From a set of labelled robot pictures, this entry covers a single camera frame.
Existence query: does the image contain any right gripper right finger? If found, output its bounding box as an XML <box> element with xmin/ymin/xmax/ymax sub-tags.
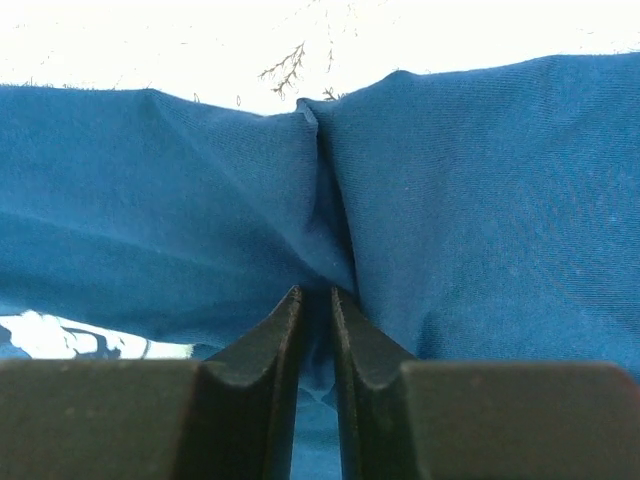
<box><xmin>331</xmin><ymin>289</ymin><xmax>639</xmax><ymax>480</ymax></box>

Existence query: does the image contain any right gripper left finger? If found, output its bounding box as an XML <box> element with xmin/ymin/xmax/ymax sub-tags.
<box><xmin>1</xmin><ymin>288</ymin><xmax>303</xmax><ymax>480</ymax></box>

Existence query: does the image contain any navy blue t shirt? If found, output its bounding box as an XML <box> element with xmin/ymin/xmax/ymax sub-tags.
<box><xmin>1</xmin><ymin>54</ymin><xmax>639</xmax><ymax>479</ymax></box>

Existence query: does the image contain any floral table cloth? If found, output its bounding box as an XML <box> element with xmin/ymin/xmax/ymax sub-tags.
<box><xmin>1</xmin><ymin>1</ymin><xmax>639</xmax><ymax>113</ymax></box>

